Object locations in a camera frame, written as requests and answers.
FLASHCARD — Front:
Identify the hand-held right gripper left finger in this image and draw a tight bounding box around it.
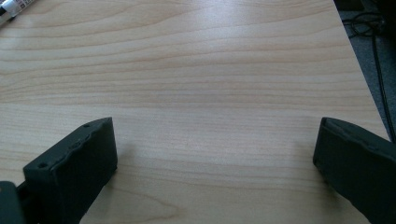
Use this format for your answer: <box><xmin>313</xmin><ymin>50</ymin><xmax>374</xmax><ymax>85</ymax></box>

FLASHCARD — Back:
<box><xmin>22</xmin><ymin>117</ymin><xmax>119</xmax><ymax>224</ymax></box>

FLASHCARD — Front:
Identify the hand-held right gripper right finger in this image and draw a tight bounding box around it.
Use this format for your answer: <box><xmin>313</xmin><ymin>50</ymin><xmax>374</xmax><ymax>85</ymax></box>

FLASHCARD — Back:
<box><xmin>312</xmin><ymin>117</ymin><xmax>396</xmax><ymax>224</ymax></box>

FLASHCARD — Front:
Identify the dark object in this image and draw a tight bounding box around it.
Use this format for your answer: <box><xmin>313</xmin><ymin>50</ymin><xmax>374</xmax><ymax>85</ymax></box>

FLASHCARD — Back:
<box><xmin>332</xmin><ymin>0</ymin><xmax>396</xmax><ymax>15</ymax></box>

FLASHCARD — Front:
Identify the white marker pen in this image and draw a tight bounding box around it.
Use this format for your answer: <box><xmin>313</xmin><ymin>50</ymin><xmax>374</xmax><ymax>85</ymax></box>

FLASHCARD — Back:
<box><xmin>0</xmin><ymin>0</ymin><xmax>39</xmax><ymax>26</ymax></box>

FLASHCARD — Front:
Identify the black cable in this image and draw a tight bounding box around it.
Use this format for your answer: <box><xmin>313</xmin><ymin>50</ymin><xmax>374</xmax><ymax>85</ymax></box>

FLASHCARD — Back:
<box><xmin>341</xmin><ymin>11</ymin><xmax>396</xmax><ymax>145</ymax></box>

